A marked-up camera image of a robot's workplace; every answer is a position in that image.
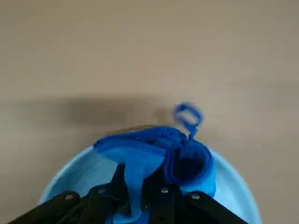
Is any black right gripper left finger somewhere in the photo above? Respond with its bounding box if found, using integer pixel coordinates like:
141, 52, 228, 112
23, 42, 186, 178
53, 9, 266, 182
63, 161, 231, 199
9, 163, 131, 224

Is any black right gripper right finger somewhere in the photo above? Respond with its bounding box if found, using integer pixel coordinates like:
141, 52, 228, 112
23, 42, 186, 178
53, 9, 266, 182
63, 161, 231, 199
140, 170, 246, 224

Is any blue cloth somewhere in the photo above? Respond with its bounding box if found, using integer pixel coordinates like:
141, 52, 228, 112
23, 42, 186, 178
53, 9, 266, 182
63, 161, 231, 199
93, 101, 217, 224

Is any light blue plastic plate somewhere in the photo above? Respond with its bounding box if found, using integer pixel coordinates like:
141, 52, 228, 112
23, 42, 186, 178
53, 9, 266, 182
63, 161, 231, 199
37, 130, 260, 224

